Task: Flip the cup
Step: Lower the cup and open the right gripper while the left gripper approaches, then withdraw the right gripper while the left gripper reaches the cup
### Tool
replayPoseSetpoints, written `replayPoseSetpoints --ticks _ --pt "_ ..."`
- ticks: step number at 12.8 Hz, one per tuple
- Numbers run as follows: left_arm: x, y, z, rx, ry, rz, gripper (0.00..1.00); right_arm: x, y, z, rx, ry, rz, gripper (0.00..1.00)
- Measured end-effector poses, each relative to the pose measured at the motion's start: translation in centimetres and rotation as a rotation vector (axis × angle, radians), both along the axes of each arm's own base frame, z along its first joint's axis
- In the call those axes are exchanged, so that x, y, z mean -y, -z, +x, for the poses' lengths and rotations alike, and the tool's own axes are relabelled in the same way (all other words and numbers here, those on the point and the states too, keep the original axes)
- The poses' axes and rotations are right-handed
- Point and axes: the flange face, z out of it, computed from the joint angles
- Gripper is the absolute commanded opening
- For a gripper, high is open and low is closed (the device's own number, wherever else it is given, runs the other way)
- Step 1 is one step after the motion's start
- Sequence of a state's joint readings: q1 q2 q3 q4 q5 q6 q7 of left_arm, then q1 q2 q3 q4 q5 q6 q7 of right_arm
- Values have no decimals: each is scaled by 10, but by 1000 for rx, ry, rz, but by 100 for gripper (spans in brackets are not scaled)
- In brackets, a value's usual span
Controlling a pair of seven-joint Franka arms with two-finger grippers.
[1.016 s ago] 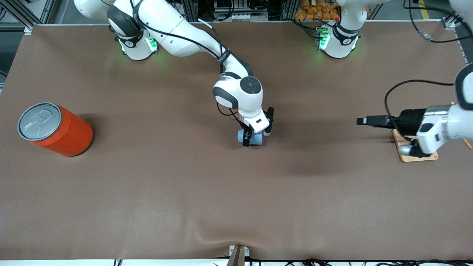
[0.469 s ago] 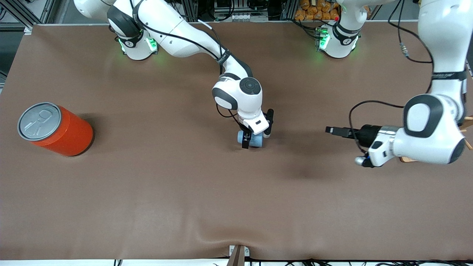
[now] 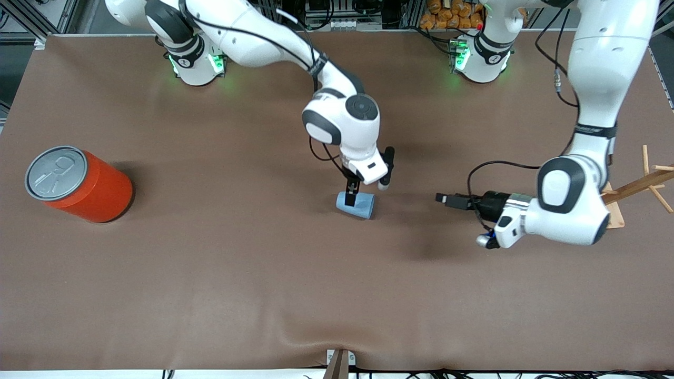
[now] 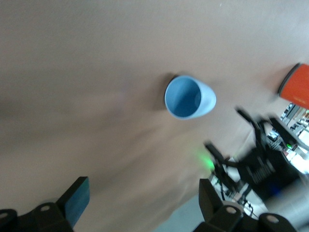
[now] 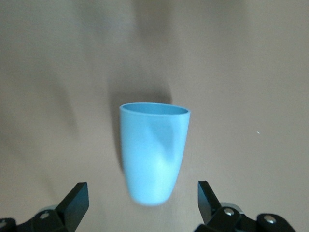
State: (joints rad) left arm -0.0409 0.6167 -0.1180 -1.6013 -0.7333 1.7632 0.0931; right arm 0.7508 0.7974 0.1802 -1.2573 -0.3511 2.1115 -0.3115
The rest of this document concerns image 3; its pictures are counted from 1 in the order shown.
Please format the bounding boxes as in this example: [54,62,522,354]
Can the blue plastic cup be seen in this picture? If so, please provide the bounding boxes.
[336,191,375,220]

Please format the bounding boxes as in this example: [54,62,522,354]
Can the wooden mug tree stand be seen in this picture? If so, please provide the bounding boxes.
[600,145,674,230]

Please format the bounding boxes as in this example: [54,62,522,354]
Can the white terminal strip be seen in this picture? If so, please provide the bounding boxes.
[326,19,382,31]

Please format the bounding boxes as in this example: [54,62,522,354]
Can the brown table mat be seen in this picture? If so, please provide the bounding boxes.
[0,31,674,372]

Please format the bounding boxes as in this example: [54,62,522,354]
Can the black electronics box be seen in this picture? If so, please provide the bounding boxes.
[306,0,338,16]

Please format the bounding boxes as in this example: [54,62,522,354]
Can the orange snack bag pile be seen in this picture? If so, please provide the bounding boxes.
[420,0,485,31]

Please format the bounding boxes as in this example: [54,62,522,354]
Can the red can with grey lid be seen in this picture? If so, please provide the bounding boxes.
[24,145,134,224]

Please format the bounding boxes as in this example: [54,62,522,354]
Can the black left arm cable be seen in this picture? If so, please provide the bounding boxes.
[466,8,582,235]

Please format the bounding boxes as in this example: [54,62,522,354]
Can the metal clamp bracket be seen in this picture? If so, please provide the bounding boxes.
[326,349,356,367]

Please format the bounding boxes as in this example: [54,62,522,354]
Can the black base cable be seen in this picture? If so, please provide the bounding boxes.
[416,25,460,54]

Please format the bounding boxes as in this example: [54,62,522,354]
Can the brown camera pole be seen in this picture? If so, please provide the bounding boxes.
[322,350,349,379]

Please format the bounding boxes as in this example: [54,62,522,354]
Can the aluminium frame profile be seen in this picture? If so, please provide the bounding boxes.
[399,0,424,29]
[0,0,80,43]

